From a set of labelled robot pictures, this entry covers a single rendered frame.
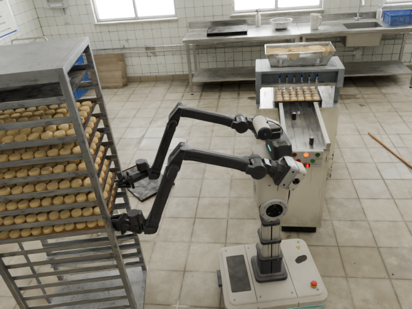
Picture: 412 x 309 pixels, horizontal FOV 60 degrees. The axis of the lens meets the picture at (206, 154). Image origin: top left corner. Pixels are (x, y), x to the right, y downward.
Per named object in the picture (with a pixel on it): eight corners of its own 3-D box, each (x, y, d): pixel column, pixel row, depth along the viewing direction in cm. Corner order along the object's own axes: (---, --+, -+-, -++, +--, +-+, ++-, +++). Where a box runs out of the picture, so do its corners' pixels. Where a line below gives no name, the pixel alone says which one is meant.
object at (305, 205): (274, 183, 359) (277, 102, 311) (310, 184, 353) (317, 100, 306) (278, 233, 300) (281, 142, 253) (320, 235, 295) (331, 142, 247)
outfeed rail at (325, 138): (298, 61, 415) (299, 54, 412) (301, 61, 415) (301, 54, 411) (325, 151, 248) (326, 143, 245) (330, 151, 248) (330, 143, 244)
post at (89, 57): (146, 269, 264) (88, 36, 174) (146, 272, 262) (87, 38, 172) (143, 270, 264) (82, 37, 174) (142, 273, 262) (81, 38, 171)
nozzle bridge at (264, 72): (255, 94, 344) (255, 59, 326) (333, 92, 333) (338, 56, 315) (255, 108, 316) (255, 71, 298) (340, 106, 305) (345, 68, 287)
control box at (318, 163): (287, 165, 263) (288, 149, 255) (321, 165, 259) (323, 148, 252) (287, 167, 260) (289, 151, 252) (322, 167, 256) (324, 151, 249)
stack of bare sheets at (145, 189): (175, 184, 371) (174, 182, 369) (141, 202, 351) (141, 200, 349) (144, 162, 412) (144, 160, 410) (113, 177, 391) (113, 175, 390)
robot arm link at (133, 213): (155, 233, 176) (156, 222, 183) (151, 216, 170) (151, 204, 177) (131, 237, 175) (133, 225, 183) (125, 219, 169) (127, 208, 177)
